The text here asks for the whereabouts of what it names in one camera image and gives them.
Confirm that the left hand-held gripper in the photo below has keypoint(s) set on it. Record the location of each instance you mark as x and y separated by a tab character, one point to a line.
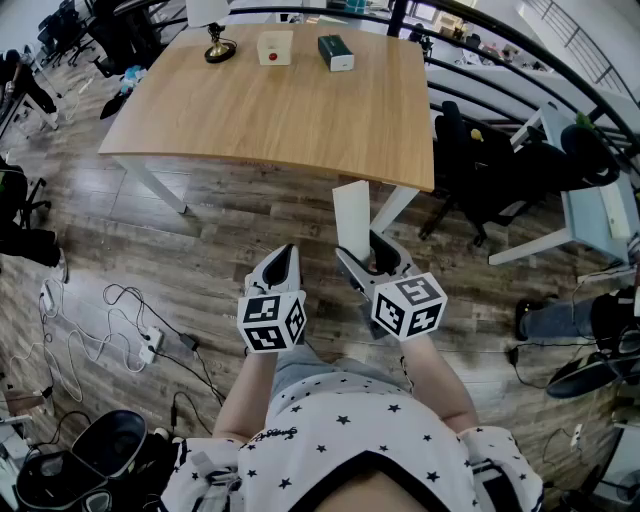
270	320

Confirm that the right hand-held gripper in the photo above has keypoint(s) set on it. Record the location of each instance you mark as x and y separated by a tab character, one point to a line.
407	310

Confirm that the white rectangular block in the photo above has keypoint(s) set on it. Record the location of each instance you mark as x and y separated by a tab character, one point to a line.
351	220

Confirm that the person's right forearm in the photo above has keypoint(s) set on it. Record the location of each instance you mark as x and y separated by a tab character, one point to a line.
440	385

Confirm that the person's left forearm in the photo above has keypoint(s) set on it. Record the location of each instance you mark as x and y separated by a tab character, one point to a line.
245	395

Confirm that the black open equipment case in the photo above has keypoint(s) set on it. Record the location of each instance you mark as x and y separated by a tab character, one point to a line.
75	465

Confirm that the white table leg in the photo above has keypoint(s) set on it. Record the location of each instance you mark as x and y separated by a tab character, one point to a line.
397	207
155	185

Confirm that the person's denim shorts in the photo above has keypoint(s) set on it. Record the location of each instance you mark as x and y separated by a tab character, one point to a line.
320	362

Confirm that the black power adapter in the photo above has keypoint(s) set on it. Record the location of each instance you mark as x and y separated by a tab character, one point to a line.
189	342

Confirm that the white power strip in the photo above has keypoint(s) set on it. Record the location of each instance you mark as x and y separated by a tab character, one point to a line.
151	345

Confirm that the small yellow object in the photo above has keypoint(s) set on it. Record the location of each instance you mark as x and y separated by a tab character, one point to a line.
477	135

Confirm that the person's star-print white shirt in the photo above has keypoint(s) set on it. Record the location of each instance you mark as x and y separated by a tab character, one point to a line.
350	430

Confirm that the dark green tissue box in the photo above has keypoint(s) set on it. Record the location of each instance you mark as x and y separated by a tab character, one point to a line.
334	50

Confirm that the white office desk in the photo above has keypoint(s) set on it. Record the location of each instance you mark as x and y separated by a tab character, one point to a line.
585	220
35	112

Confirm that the white box with red button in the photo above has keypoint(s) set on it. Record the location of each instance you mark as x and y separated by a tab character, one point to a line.
275	45

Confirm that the white power adapter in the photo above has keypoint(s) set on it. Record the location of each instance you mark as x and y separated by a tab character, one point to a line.
48	297

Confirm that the black fabric item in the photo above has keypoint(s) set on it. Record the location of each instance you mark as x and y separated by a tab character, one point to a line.
114	106

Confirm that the light blue plastic bag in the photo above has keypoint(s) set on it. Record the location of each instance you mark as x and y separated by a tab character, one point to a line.
134	80

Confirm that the black metal railing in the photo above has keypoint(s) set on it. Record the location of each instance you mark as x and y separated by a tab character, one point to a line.
397	17

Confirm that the small green potted plant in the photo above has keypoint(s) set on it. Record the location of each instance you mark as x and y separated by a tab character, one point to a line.
584	120

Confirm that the teal box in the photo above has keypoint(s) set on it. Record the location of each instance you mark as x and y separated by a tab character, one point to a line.
356	5

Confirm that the brass base table lamp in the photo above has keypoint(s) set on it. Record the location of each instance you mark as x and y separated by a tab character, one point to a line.
207	12

